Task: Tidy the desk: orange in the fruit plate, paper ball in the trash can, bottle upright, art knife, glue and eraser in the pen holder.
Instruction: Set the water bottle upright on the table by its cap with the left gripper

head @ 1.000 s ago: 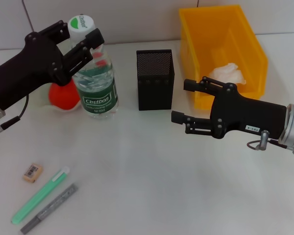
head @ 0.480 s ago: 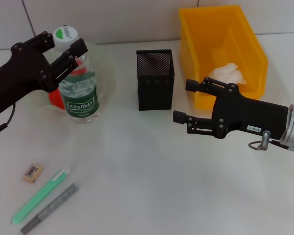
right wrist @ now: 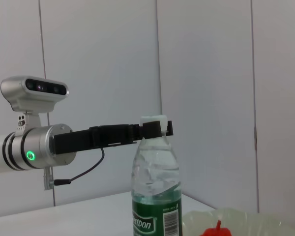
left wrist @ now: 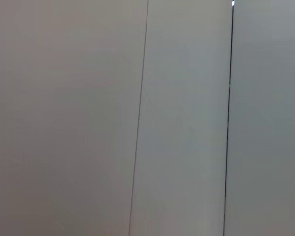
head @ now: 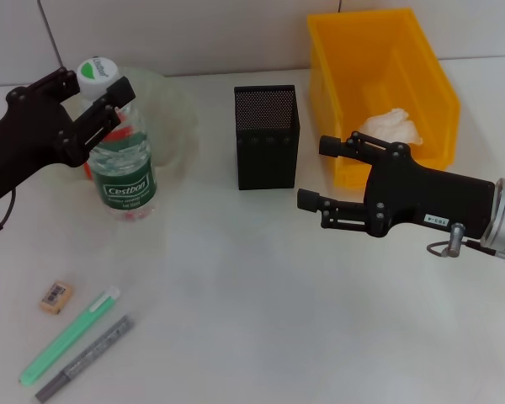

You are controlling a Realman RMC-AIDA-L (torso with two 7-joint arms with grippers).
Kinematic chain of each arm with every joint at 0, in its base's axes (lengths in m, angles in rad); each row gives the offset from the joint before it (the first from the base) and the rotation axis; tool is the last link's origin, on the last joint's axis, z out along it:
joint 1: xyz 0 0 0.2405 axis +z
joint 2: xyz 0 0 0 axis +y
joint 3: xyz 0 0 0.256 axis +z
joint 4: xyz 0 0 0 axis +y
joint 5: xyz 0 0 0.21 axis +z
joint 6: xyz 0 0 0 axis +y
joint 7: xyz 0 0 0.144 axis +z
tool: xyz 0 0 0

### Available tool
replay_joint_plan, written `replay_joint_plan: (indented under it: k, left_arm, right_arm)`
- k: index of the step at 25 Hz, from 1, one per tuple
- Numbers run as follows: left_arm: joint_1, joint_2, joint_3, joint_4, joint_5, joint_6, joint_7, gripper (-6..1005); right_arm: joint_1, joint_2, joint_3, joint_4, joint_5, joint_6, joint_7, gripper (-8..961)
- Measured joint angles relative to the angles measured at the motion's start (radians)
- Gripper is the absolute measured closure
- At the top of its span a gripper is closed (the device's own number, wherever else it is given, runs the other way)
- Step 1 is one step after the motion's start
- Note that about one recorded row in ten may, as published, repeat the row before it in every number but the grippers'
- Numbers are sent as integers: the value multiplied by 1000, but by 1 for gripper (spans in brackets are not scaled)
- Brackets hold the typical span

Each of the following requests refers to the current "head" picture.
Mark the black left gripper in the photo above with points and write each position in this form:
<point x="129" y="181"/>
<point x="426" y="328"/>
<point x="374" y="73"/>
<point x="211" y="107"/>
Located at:
<point x="21" y="143"/>

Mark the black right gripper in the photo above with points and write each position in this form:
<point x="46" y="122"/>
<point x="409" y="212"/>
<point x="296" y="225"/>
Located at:
<point x="429" y="193"/>

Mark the white paper ball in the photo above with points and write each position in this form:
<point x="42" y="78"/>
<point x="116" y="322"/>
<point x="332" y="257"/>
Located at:
<point x="389" y="126"/>

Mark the red-orange toy orange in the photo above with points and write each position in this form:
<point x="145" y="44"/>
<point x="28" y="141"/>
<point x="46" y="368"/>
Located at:
<point x="87" y="172"/>

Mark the clear green-label water bottle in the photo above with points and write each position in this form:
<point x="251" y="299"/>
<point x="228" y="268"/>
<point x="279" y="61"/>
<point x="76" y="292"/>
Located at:
<point x="126" y="185"/>

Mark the mint green pen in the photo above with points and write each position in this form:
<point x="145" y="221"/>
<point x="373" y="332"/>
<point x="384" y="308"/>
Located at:
<point x="67" y="341"/>

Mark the black mesh pen holder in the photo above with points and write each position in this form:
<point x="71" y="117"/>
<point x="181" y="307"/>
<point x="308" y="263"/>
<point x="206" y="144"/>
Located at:
<point x="265" y="168"/>

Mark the green glass fruit plate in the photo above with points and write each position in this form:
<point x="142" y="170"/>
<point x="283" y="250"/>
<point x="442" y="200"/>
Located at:
<point x="172" y="118"/>

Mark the beige eraser with barcode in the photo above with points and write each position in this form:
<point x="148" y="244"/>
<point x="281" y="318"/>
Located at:
<point x="55" y="298"/>

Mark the grey marker pen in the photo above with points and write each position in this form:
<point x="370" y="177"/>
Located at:
<point x="92" y="351"/>

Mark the yellow plastic bin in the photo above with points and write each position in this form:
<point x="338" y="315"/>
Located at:
<point x="383" y="63"/>

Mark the right gripper silver plug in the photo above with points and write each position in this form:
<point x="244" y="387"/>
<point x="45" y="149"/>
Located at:
<point x="454" y="240"/>

